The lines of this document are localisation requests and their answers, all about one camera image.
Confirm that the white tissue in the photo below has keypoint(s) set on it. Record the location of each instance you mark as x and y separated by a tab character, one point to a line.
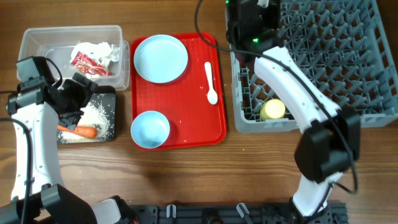
104	53

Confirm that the yellow plastic cup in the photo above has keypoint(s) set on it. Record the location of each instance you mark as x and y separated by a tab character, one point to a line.
272	109

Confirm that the large light blue plate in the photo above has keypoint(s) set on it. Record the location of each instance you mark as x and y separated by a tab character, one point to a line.
160	58

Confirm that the black plastic bin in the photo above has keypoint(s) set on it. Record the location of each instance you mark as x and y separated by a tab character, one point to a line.
105	93

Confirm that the small light blue bowl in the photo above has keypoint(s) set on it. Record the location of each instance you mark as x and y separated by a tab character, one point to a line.
150	129

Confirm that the red snack wrapper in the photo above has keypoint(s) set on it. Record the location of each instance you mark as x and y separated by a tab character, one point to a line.
85	64

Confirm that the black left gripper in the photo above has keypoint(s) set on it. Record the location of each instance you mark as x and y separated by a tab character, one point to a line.
84	94

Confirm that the red plastic tray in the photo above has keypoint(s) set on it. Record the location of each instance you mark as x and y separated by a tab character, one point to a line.
193	120

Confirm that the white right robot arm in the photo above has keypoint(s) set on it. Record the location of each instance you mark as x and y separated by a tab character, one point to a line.
330	139

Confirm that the white rice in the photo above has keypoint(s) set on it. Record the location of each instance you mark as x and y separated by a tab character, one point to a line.
96	118

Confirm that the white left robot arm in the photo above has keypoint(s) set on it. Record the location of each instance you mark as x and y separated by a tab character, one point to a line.
40	104

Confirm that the orange carrot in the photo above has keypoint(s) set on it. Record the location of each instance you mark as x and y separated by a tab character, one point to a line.
83	131

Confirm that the clear plastic bin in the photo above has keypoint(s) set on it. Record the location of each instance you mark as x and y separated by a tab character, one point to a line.
57	44

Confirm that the white plastic spoon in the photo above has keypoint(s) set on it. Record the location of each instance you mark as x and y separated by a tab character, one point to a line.
212	94

